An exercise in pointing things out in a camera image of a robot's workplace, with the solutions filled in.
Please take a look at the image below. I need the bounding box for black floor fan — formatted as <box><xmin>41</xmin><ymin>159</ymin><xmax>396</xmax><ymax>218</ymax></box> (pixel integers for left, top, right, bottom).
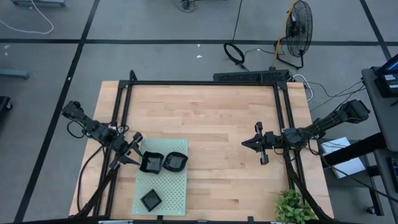
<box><xmin>275</xmin><ymin>0</ymin><xmax>314</xmax><ymax>70</ymax></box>

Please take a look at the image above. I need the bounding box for black cable tangle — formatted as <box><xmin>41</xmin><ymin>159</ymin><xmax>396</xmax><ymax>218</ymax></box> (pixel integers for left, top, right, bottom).
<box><xmin>178</xmin><ymin>0</ymin><xmax>200</xmax><ymax>14</ymax></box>

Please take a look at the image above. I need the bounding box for grey side table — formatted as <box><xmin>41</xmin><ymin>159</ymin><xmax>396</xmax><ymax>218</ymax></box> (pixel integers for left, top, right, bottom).
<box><xmin>361</xmin><ymin>67</ymin><xmax>398</xmax><ymax>153</ymax></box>

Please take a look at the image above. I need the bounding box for black monitor blue screen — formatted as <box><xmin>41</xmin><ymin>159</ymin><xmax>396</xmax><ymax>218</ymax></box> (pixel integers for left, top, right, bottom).
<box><xmin>377</xmin><ymin>53</ymin><xmax>398</xmax><ymax>73</ymax></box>

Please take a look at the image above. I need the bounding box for yellow cable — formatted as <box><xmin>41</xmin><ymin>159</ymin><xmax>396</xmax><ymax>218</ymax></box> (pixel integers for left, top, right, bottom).
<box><xmin>272</xmin><ymin>0</ymin><xmax>296</xmax><ymax>68</ymax></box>

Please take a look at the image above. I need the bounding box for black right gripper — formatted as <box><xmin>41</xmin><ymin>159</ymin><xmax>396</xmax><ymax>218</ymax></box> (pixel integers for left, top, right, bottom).
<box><xmin>241</xmin><ymin>121</ymin><xmax>284</xmax><ymax>166</ymax></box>

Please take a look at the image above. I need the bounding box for black aluminium table frame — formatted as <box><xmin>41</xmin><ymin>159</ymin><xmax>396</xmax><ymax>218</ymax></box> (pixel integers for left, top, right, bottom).
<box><xmin>70</xmin><ymin>70</ymin><xmax>335</xmax><ymax>224</ymax></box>

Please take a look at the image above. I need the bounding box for wavy square black plate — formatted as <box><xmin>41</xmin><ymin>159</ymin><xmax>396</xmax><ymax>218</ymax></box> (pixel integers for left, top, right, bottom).
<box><xmin>139</xmin><ymin>150</ymin><xmax>165</xmax><ymax>175</ymax></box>

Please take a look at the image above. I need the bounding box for black labelled box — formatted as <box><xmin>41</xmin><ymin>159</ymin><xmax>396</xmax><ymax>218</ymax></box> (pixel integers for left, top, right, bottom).
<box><xmin>374</xmin><ymin>70</ymin><xmax>398</xmax><ymax>99</ymax></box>

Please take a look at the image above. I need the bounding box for green potted plant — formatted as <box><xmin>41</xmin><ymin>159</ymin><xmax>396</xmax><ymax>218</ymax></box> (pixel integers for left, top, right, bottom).
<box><xmin>275</xmin><ymin>189</ymin><xmax>320</xmax><ymax>224</ymax></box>

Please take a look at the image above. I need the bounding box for white paper box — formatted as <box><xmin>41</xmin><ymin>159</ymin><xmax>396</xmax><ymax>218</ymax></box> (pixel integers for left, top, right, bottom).
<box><xmin>320</xmin><ymin>136</ymin><xmax>367</xmax><ymax>180</ymax></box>

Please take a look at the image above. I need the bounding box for coiled black cable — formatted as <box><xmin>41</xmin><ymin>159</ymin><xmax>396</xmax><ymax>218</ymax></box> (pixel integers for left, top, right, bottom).
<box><xmin>223</xmin><ymin>0</ymin><xmax>249</xmax><ymax>71</ymax></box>

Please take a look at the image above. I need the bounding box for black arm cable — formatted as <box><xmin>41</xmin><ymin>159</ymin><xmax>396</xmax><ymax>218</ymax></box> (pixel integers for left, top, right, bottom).
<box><xmin>76</xmin><ymin>143</ymin><xmax>106</xmax><ymax>215</ymax></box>

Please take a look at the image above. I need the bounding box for black perforated box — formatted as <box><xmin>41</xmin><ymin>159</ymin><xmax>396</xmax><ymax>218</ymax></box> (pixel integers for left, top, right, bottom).
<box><xmin>213</xmin><ymin>69</ymin><xmax>293</xmax><ymax>84</ymax></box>

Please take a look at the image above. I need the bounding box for green perforated metal shelf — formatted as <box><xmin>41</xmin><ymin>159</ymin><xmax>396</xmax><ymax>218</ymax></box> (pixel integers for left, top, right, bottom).
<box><xmin>131</xmin><ymin>138</ymin><xmax>190</xmax><ymax>217</ymax></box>

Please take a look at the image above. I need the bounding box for small square black plate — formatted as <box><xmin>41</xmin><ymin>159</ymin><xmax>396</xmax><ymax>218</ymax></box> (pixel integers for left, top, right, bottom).
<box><xmin>139</xmin><ymin>189</ymin><xmax>163</xmax><ymax>213</ymax></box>

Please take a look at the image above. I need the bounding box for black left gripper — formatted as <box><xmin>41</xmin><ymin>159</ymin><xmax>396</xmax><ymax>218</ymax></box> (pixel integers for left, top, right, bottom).
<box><xmin>108</xmin><ymin>131</ymin><xmax>144</xmax><ymax>170</ymax></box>

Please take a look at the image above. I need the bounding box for short white cable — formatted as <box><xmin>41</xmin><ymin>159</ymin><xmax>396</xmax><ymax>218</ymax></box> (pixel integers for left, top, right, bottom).
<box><xmin>292</xmin><ymin>73</ymin><xmax>314</xmax><ymax>103</ymax></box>

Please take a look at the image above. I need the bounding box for black caster base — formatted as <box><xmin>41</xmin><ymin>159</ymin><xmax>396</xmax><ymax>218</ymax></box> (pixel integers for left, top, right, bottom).
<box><xmin>0</xmin><ymin>95</ymin><xmax>13</xmax><ymax>121</ymax></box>

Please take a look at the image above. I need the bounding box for leaf-shaped black plate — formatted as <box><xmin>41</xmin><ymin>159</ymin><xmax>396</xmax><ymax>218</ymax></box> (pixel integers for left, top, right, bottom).
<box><xmin>162</xmin><ymin>151</ymin><xmax>189</xmax><ymax>173</ymax></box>

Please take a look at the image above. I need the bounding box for grey table foot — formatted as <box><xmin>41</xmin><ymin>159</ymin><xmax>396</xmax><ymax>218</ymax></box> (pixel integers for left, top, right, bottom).
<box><xmin>0</xmin><ymin>68</ymin><xmax>30</xmax><ymax>80</ymax></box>
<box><xmin>11</xmin><ymin>0</ymin><xmax>67</xmax><ymax>7</ymax></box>

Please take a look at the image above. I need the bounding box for white floor cable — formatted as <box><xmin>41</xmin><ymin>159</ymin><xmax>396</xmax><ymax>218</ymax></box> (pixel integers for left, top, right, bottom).
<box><xmin>0</xmin><ymin>0</ymin><xmax>55</xmax><ymax>35</ymax></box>

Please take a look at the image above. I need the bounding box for black support beam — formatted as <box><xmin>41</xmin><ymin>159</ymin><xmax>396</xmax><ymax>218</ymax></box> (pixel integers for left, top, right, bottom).
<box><xmin>323</xmin><ymin>132</ymin><xmax>386</xmax><ymax>167</ymax></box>

